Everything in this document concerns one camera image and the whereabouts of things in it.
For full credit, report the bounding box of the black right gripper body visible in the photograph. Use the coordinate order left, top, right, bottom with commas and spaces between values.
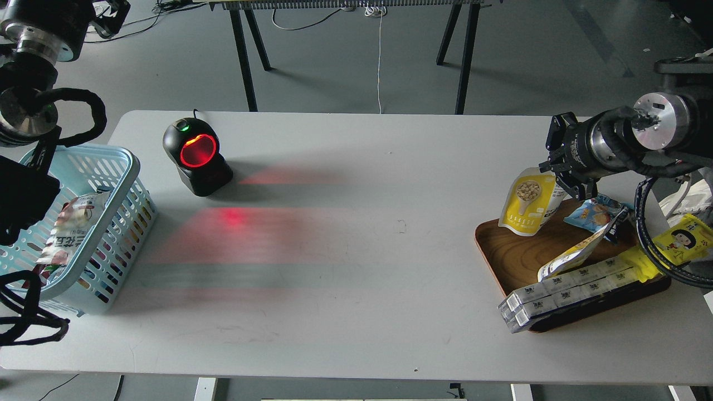
2, 1, 96, 62

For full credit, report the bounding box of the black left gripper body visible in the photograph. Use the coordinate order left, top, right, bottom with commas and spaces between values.
546, 112, 599, 187

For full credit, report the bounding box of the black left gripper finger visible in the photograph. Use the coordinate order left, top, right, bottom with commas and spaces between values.
91, 1, 131, 39

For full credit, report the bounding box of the yellow white snack pouch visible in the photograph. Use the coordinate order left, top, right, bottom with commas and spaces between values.
538, 207, 632, 282
497, 168, 567, 237

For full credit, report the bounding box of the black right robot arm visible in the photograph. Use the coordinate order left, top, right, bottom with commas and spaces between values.
2, 1, 711, 294

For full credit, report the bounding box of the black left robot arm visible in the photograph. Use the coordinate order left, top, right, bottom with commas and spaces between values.
2, 1, 157, 348

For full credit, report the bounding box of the blue snack packet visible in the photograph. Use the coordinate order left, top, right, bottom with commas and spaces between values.
563, 193, 634, 233

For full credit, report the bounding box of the yellow white flat snack pouch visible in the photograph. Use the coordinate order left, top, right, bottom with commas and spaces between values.
538, 207, 632, 282

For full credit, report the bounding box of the yellow cartoon snack bag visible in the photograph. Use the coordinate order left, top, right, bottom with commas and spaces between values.
618, 214, 712, 282

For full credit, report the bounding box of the white boxed snack strip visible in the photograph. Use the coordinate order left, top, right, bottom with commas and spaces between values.
497, 257, 639, 333

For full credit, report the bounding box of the red white snack bag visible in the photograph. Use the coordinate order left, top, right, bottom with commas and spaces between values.
32, 186, 110, 287

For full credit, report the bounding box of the light blue plastic basket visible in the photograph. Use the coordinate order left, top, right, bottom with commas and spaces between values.
1, 144, 157, 316

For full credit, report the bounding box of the brown wooden tray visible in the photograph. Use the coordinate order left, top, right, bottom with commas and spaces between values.
474, 199, 672, 332

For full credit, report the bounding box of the black trestle table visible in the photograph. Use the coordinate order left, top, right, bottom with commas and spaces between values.
194, 1, 486, 114

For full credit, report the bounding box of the black barcode scanner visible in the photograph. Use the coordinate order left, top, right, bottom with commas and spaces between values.
162, 109, 234, 197

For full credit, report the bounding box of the white hanging cable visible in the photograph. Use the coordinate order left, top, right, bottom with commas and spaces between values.
364, 6, 387, 114

